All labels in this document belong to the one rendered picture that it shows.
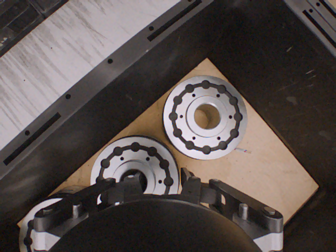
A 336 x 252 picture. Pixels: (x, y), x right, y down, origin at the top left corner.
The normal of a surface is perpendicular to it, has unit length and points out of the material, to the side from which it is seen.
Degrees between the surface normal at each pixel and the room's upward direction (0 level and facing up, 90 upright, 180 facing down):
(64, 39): 0
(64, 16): 0
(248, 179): 0
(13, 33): 90
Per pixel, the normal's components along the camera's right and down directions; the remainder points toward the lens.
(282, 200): 0.03, -0.06
